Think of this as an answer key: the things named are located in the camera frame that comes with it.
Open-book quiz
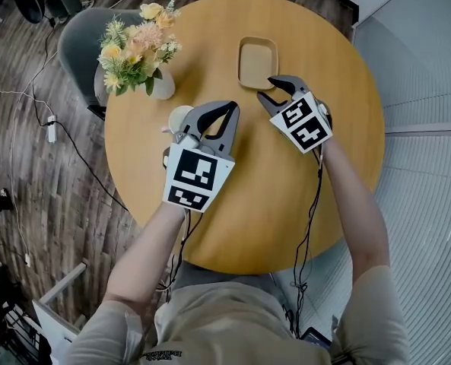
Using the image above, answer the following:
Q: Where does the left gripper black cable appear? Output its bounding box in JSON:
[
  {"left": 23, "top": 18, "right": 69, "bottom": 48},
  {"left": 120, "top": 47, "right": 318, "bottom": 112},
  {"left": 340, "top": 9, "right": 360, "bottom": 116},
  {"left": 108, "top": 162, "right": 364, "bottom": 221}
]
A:
[{"left": 156, "top": 209, "right": 205, "bottom": 304}]

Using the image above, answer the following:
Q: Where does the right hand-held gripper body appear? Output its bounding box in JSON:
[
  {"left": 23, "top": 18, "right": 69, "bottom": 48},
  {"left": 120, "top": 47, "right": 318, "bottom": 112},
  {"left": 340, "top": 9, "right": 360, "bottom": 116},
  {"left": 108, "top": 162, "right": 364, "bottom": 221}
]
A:
[{"left": 269, "top": 87, "right": 334, "bottom": 155}]

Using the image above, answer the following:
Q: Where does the white floor cable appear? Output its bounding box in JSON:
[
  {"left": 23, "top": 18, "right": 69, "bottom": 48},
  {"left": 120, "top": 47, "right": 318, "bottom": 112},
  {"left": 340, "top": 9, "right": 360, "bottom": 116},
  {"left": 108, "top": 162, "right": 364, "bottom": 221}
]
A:
[{"left": 0, "top": 49, "right": 59, "bottom": 260}]

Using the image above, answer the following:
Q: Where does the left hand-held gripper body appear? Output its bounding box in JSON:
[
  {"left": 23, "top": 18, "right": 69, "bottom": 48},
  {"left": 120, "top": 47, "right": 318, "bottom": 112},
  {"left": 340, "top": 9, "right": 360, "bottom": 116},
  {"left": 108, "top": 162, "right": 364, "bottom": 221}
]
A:
[{"left": 162, "top": 125, "right": 236, "bottom": 214}]

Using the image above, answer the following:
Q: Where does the black floor fan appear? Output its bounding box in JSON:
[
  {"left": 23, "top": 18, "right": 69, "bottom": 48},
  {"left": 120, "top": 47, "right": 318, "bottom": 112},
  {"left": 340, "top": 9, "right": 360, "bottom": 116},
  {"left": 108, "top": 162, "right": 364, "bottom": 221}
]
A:
[{"left": 13, "top": 0, "right": 46, "bottom": 25}]

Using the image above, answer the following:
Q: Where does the yellow and peach flower bouquet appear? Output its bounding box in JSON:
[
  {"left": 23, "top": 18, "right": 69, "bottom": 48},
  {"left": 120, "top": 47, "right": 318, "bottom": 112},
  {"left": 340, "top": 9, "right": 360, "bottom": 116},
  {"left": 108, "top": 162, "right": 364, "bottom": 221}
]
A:
[{"left": 97, "top": 0, "right": 183, "bottom": 97}]

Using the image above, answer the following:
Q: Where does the person's left forearm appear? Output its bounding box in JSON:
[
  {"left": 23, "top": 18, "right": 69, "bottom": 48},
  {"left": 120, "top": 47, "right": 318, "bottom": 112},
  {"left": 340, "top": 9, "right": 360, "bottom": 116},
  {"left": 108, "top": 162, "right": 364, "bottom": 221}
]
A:
[{"left": 103, "top": 200, "right": 189, "bottom": 308}]

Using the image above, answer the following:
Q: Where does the person's right forearm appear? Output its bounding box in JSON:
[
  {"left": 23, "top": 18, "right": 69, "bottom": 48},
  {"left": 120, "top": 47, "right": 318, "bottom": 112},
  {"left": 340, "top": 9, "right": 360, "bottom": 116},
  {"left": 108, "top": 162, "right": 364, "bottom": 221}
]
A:
[{"left": 319, "top": 135, "right": 392, "bottom": 283}]

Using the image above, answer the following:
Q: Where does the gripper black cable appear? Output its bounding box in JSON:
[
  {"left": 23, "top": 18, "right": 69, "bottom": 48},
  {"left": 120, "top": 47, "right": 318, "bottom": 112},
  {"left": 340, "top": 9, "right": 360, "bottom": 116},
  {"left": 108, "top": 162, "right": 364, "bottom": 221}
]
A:
[
  {"left": 281, "top": 145, "right": 326, "bottom": 340},
  {"left": 156, "top": 209, "right": 205, "bottom": 304}
]

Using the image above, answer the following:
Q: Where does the dark phone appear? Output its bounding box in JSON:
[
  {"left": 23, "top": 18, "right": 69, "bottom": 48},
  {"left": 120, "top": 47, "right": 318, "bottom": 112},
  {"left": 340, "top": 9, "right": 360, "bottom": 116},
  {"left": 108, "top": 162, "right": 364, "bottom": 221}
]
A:
[{"left": 300, "top": 326, "right": 333, "bottom": 351}]

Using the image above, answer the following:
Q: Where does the black floor cable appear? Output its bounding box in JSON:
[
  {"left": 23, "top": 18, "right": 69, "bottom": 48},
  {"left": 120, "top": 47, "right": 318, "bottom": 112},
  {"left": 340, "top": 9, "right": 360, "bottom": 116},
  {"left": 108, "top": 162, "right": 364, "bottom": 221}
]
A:
[{"left": 30, "top": 17, "right": 130, "bottom": 213}]

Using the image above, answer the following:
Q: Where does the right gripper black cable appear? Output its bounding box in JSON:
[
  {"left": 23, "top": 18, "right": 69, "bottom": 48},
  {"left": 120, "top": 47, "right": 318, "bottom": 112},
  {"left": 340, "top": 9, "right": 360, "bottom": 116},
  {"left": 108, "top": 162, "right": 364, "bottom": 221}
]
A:
[{"left": 281, "top": 145, "right": 326, "bottom": 340}]

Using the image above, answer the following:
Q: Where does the round wooden table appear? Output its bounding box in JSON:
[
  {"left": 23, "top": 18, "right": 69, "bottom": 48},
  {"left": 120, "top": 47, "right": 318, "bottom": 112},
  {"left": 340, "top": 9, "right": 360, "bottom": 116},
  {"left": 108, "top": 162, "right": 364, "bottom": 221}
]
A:
[{"left": 103, "top": 0, "right": 386, "bottom": 276}]

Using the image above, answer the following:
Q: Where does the white vase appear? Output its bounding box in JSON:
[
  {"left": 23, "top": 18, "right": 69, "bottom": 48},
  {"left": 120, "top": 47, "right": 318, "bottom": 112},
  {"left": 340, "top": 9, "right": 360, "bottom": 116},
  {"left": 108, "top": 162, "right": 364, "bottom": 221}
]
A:
[{"left": 148, "top": 65, "right": 176, "bottom": 101}]

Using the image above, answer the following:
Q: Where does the beige wooden tray container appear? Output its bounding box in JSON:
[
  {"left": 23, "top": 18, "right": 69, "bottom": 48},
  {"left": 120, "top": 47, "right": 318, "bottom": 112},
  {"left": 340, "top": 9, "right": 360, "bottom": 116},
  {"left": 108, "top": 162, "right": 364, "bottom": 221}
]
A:
[{"left": 237, "top": 36, "right": 279, "bottom": 91}]

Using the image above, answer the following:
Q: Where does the black metal rack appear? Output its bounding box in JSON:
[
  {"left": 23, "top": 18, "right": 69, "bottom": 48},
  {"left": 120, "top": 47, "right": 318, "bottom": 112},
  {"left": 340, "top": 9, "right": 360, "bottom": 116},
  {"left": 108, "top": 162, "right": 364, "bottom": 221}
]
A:
[{"left": 0, "top": 268, "right": 53, "bottom": 365}]

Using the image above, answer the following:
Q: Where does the white power strip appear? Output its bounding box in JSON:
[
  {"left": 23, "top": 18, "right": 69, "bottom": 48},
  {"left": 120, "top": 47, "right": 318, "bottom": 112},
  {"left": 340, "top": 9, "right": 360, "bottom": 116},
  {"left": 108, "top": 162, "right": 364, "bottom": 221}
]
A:
[{"left": 46, "top": 114, "right": 58, "bottom": 144}]

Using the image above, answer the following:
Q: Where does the grey upholstered chair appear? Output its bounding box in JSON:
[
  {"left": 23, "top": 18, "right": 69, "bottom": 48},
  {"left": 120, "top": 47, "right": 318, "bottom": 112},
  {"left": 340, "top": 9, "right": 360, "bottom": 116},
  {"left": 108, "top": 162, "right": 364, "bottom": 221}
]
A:
[{"left": 57, "top": 7, "right": 145, "bottom": 120}]

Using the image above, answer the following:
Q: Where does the person's beige shirt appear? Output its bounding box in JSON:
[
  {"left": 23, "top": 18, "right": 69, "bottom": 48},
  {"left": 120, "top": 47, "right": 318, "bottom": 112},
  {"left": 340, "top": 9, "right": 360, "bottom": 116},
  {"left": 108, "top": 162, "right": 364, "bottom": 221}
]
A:
[{"left": 64, "top": 264, "right": 411, "bottom": 365}]

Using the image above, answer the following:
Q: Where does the small round beige cup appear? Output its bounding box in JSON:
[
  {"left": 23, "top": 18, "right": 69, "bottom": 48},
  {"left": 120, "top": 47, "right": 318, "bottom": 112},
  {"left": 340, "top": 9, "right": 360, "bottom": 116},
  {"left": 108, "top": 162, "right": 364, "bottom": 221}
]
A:
[{"left": 167, "top": 105, "right": 195, "bottom": 133}]

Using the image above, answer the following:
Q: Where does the white furniture frame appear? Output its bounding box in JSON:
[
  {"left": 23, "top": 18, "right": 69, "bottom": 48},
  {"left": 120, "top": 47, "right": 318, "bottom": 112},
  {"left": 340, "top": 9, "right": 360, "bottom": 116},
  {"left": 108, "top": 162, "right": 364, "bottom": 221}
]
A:
[{"left": 31, "top": 261, "right": 88, "bottom": 357}]

